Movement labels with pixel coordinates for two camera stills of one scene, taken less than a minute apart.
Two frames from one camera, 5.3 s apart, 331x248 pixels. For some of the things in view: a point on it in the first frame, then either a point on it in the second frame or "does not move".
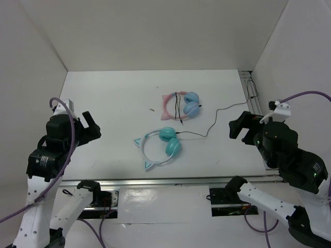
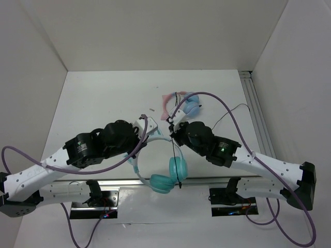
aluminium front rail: (193, 181) does not move
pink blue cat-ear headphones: (191, 105) does not move
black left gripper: (89, 133) -> (136, 135)
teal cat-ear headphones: (172, 145) -> (163, 183)
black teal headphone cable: (226, 106) -> (172, 145)
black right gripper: (248, 119) -> (175, 134)
